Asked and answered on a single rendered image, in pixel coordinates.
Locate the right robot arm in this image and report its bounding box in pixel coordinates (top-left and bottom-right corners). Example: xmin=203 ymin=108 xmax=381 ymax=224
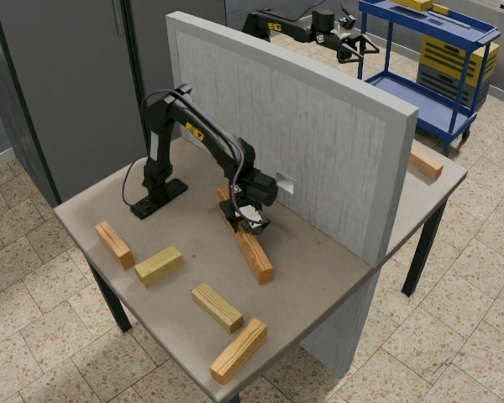
xmin=130 ymin=84 xmax=278 ymax=220

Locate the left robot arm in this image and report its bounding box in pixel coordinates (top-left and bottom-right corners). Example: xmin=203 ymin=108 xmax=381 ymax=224
xmin=242 ymin=8 xmax=356 ymax=48

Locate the light wooden board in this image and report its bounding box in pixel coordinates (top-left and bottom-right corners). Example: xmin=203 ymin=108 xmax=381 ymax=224
xmin=215 ymin=185 xmax=273 ymax=285

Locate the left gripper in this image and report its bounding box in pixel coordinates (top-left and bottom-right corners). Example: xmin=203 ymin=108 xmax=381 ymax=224
xmin=327 ymin=25 xmax=380 ymax=64

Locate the grey panel wall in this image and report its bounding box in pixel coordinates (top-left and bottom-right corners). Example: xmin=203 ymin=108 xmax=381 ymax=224
xmin=165 ymin=11 xmax=419 ymax=378

